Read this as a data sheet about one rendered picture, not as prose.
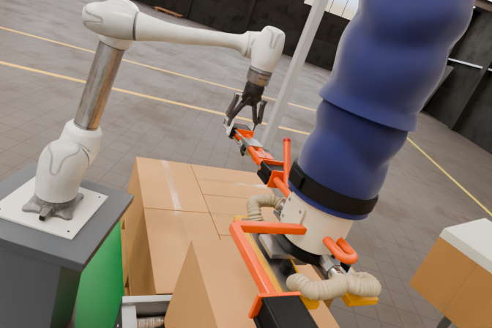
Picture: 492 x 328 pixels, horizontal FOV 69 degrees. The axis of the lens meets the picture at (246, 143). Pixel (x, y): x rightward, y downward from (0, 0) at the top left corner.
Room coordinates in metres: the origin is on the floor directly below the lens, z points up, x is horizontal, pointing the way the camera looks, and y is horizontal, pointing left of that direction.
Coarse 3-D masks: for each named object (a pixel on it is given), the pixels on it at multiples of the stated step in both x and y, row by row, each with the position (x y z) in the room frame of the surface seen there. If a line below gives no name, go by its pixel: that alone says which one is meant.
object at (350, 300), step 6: (336, 258) 0.86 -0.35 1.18; (342, 264) 0.81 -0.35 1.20; (348, 264) 0.81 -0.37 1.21; (348, 270) 0.83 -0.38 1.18; (348, 294) 0.73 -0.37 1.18; (348, 300) 0.71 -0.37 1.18; (354, 300) 0.72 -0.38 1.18; (360, 300) 0.73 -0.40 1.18; (366, 300) 0.73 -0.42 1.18; (372, 300) 0.74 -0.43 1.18; (378, 300) 0.75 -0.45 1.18; (348, 306) 0.71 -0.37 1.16
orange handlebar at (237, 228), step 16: (256, 160) 1.12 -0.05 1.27; (288, 192) 0.93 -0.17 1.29; (240, 224) 0.68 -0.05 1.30; (256, 224) 0.70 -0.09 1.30; (272, 224) 0.72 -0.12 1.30; (288, 224) 0.75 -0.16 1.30; (240, 240) 0.62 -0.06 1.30; (256, 256) 0.58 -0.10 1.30; (336, 256) 0.70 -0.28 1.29; (352, 256) 0.71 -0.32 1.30; (256, 272) 0.54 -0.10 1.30; (272, 288) 0.51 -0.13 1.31
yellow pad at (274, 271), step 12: (240, 216) 0.92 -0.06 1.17; (252, 240) 0.82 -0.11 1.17; (264, 252) 0.78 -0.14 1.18; (264, 264) 0.73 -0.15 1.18; (276, 264) 0.74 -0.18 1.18; (288, 264) 0.72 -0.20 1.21; (276, 276) 0.70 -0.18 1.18; (276, 288) 0.66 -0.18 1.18; (288, 288) 0.67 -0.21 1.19; (312, 300) 0.66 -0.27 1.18
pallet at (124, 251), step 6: (120, 222) 2.16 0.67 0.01; (126, 234) 1.89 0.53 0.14; (126, 240) 1.85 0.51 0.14; (126, 246) 1.81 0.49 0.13; (126, 252) 1.88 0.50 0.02; (126, 258) 1.82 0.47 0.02; (126, 264) 1.70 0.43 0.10; (126, 270) 1.66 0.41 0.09; (126, 276) 1.63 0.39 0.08; (126, 282) 1.61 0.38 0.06; (126, 288) 1.60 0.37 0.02; (126, 294) 1.56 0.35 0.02
